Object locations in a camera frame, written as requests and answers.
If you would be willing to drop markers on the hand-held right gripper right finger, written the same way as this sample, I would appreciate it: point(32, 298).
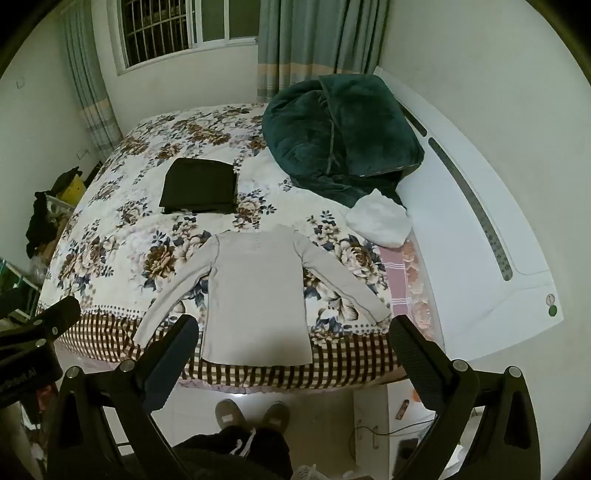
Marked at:
point(419, 364)

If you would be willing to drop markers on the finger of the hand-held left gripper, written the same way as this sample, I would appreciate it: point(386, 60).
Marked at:
point(59, 318)

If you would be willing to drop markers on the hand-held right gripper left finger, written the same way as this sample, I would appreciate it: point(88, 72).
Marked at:
point(162, 374)

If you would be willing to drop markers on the beige long-sleeved shirt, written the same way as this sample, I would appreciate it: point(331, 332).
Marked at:
point(258, 295)

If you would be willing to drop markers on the pile of dark clothes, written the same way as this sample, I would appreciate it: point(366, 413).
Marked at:
point(44, 217)

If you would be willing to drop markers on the small orange-brown object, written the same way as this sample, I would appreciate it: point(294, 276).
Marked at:
point(402, 409)

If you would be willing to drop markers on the person's grey shoe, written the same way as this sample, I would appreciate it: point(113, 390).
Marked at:
point(275, 415)
point(230, 413)

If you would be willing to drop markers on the pink patterned pillow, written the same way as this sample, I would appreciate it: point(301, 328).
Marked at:
point(409, 281)

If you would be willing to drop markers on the person's black pants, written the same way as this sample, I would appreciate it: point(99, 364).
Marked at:
point(233, 454)

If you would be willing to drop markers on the yellow cardboard box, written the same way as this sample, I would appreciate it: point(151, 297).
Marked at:
point(74, 190)

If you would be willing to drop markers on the floral bed quilt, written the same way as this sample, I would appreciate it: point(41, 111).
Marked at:
point(194, 240)

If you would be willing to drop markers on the white crumpled garment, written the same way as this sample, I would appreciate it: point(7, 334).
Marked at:
point(379, 218)

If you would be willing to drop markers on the white bed headboard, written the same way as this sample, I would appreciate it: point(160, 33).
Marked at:
point(480, 221)

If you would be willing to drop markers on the folded black garment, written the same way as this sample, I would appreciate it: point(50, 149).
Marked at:
point(199, 185)

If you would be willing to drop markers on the dark green plush blanket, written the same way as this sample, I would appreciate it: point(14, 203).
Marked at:
point(341, 138)

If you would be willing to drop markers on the grey-green curtain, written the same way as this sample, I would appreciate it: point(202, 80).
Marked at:
point(318, 41)
point(90, 78)

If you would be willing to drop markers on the window with metal bars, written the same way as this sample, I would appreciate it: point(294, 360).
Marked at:
point(184, 28)

